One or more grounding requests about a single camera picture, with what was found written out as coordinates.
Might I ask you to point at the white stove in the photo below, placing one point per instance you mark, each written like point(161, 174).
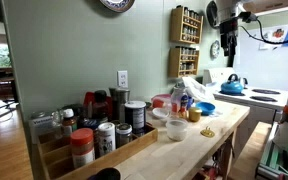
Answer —
point(265, 105)

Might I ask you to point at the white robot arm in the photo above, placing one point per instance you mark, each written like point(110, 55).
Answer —
point(227, 9)

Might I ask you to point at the dark bottle black cap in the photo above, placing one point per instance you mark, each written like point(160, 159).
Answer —
point(100, 106)

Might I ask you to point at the blue plastic bowl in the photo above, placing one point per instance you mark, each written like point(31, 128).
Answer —
point(206, 107)

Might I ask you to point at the small white dish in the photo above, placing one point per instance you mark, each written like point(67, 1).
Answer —
point(160, 113)

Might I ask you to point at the orange lid spice jar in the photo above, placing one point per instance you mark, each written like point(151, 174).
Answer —
point(82, 147)

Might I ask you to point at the steel pepper grinder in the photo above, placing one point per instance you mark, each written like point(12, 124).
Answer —
point(121, 97)

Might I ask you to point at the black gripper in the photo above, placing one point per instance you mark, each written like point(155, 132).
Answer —
point(229, 39)

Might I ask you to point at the small glass spice jar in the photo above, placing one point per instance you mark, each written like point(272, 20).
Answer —
point(123, 134)

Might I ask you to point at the dark blue salt canister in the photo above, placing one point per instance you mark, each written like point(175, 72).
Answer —
point(135, 115)

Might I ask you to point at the white spice shaker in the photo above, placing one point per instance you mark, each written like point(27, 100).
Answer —
point(106, 137)

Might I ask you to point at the red plastic object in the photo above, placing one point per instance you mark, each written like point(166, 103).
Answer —
point(90, 97)

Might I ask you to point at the yellow lid small jar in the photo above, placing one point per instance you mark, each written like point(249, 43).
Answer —
point(194, 114)

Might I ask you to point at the gold trivet piece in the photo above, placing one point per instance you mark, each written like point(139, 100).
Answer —
point(207, 132)

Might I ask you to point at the white wall outlet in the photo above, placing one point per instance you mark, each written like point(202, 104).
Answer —
point(122, 78)

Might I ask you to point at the upper wooden spice rack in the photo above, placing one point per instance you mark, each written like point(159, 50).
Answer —
point(186, 25)

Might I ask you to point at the white plastic bag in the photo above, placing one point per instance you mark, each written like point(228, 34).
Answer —
point(196, 90)

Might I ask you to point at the white cap brown bottle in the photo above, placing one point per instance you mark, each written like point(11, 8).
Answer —
point(69, 124)

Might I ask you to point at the pink lid plastic container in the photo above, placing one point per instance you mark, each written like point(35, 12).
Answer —
point(161, 100)

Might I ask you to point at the glass peanut jar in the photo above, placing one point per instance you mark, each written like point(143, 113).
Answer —
point(179, 100)

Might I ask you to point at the blue tea kettle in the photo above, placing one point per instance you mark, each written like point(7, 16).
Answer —
point(234, 85)

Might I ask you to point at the wooden spice tray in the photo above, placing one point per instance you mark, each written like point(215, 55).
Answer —
point(57, 162)

